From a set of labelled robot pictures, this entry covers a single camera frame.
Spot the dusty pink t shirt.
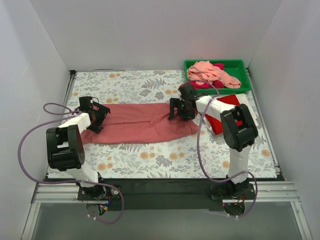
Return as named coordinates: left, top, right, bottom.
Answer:
left=81, top=103, right=198, bottom=144

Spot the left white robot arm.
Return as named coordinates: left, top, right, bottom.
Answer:
left=46, top=96, right=111, bottom=200

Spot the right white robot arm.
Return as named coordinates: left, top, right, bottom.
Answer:
left=168, top=83, right=258, bottom=199

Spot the magenta t shirt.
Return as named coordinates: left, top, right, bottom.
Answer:
left=187, top=61, right=225, bottom=90

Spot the peach t shirt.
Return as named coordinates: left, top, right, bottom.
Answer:
left=186, top=60, right=242, bottom=90

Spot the folded red t shirt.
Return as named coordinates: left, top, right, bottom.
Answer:
left=204, top=94, right=245, bottom=135

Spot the folded white t shirt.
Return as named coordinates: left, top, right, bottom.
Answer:
left=195, top=93, right=259, bottom=127

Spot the green plastic bin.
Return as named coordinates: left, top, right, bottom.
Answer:
left=184, top=59, right=252, bottom=95

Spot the floral patterned table mat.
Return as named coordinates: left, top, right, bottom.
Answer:
left=47, top=69, right=279, bottom=179

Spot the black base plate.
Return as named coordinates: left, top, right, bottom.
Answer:
left=44, top=176, right=286, bottom=213

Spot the aluminium frame rail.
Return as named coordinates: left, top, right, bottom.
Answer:
left=21, top=181, right=312, bottom=240

